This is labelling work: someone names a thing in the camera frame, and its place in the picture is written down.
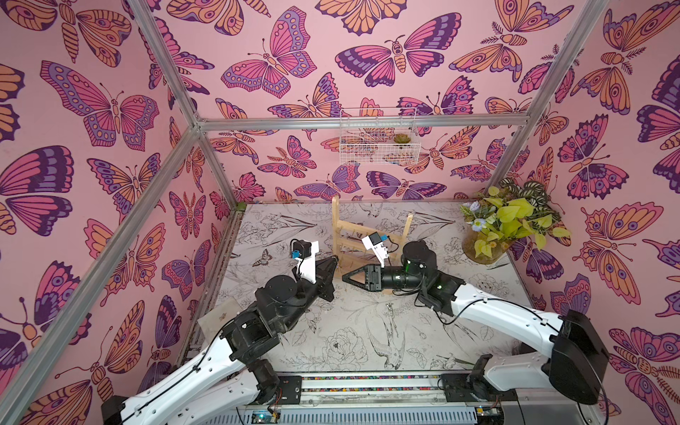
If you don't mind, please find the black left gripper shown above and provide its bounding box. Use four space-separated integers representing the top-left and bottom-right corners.
273 255 336 335

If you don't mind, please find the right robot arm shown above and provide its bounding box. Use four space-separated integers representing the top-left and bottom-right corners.
342 241 609 406

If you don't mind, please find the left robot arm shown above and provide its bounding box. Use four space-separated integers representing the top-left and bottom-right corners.
102 256 338 424

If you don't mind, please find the wooden jewelry display stand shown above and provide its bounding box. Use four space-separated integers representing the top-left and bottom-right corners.
331 195 414 278

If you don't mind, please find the grey paper card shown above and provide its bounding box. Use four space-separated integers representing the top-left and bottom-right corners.
198 297 242 343

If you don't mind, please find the small succulent in basket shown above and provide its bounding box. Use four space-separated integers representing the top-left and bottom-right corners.
393 134 412 145

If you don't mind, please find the potted green plant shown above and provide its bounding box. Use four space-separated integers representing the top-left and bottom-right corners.
460 178 571 265

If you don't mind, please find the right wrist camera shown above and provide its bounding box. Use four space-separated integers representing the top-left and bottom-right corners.
361 231 391 267

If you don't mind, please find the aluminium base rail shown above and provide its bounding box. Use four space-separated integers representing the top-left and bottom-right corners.
171 370 610 424

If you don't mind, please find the white wire basket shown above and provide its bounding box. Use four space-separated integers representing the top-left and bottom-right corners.
336 106 421 166

